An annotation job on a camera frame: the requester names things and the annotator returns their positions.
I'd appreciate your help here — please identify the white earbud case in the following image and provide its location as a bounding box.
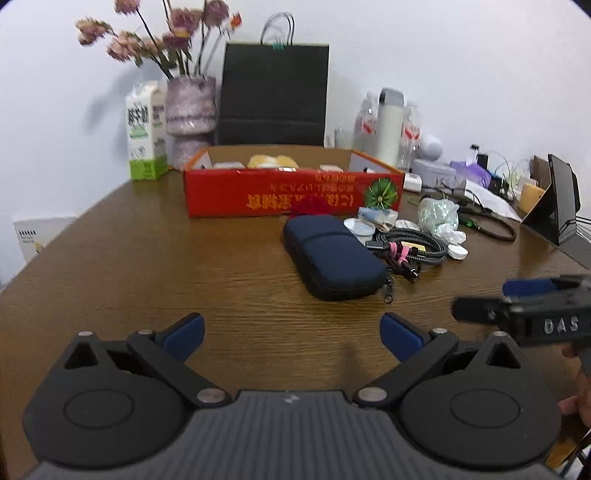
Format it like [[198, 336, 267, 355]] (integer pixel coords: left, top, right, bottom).
[[447, 244, 468, 261]]

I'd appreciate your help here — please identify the braided black cable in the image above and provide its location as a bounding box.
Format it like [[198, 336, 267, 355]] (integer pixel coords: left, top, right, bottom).
[[366, 228, 450, 283]]

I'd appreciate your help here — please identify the clear crinkled plastic bag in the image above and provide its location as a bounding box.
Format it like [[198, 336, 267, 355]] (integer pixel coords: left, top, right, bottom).
[[418, 197, 466, 245]]

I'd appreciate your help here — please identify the navy blue zip pouch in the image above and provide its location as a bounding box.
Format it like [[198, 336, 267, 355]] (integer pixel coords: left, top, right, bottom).
[[283, 215, 393, 303]]

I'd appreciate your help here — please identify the round white tin lid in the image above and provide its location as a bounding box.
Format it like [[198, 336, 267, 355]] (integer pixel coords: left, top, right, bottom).
[[344, 218, 376, 238]]

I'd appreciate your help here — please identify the blue white snack packet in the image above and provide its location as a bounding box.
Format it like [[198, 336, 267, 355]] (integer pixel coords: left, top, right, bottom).
[[358, 207, 399, 232]]

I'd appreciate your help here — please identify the yellow white plush hamster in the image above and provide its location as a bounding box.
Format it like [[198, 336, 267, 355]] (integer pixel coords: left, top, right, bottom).
[[247, 154, 300, 171]]

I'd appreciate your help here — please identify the right hand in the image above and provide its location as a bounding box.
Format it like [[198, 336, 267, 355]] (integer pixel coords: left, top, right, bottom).
[[558, 367, 591, 429]]

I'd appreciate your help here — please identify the black tablet on stand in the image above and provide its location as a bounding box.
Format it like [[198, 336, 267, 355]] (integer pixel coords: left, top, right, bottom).
[[522, 154, 590, 269]]

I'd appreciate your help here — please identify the purple plastic bag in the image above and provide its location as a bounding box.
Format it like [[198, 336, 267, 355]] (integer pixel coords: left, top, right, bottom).
[[450, 161, 492, 189]]

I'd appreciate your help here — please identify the lavender tissue box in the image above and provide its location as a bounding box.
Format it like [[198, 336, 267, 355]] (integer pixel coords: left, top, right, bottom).
[[412, 159, 458, 188]]

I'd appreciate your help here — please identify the white round speaker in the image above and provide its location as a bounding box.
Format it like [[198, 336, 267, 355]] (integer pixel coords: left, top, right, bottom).
[[418, 135, 443, 161]]

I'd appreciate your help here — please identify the red cardboard box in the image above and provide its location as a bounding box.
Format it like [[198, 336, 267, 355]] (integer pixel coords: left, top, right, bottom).
[[182, 145, 404, 218]]

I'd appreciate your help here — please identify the white box on floor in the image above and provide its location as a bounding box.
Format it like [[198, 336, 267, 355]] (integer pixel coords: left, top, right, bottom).
[[13, 216, 77, 263]]

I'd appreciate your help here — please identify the right clear water bottle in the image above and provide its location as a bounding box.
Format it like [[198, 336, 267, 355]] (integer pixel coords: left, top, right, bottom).
[[398, 100, 422, 170]]

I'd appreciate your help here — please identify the clear water bottle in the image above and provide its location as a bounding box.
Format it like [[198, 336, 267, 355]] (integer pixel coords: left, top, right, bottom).
[[398, 100, 422, 170], [353, 92, 378, 154]]

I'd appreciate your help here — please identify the white thermos bottle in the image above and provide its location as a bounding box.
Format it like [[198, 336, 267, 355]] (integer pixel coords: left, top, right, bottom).
[[375, 88, 405, 167]]

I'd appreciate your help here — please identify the clear drinking glass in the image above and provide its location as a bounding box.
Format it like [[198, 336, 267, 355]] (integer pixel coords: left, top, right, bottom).
[[334, 128, 353, 150]]

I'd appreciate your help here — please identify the left clear water bottle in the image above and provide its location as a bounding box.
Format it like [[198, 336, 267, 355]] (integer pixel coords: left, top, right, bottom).
[[353, 92, 378, 154]]

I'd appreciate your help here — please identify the white green milk carton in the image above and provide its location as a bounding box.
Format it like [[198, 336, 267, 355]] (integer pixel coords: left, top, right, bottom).
[[125, 81, 168, 181]]

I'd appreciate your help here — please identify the purple marbled vase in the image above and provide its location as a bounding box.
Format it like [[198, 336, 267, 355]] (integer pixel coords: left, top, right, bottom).
[[165, 76, 217, 170]]

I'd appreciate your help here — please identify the black paper shopping bag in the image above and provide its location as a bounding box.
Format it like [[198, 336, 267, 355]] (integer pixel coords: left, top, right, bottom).
[[216, 12, 329, 146]]

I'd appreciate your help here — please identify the dried pink flower bouquet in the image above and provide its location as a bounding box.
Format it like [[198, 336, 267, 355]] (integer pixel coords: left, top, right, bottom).
[[75, 1, 242, 80]]

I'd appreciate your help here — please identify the black green neckband cable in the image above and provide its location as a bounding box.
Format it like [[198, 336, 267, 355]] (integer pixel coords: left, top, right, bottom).
[[406, 184, 518, 244]]

